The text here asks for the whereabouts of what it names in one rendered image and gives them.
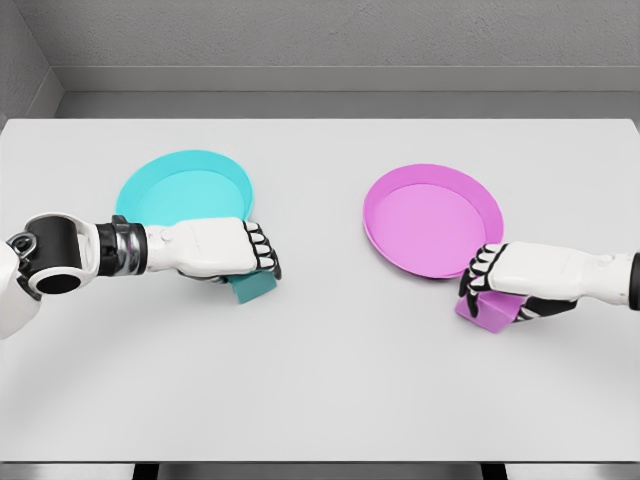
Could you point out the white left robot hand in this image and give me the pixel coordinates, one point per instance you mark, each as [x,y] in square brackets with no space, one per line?
[220,245]

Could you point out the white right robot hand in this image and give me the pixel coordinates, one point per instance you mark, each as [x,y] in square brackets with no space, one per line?
[520,272]

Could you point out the pink block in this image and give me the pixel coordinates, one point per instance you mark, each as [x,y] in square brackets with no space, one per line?
[492,312]

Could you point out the teal block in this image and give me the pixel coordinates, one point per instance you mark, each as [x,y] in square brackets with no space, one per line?
[252,289]

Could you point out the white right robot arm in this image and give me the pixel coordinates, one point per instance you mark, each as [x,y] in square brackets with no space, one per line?
[610,277]

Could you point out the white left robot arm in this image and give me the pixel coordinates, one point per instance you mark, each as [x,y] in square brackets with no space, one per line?
[75,255]

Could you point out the cyan round plate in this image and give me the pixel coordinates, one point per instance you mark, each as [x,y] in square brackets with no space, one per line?
[192,192]

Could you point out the pink round plate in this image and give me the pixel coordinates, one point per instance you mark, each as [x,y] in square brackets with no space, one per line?
[425,225]

